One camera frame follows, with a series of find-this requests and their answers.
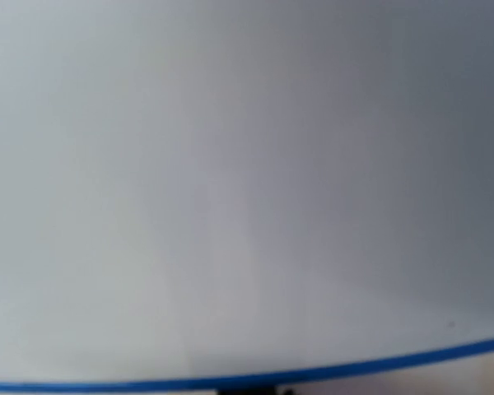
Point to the whiteboard metal stand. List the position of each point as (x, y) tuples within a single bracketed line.
[(266, 390)]

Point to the blue framed whiteboard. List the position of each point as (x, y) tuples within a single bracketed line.
[(220, 194)]

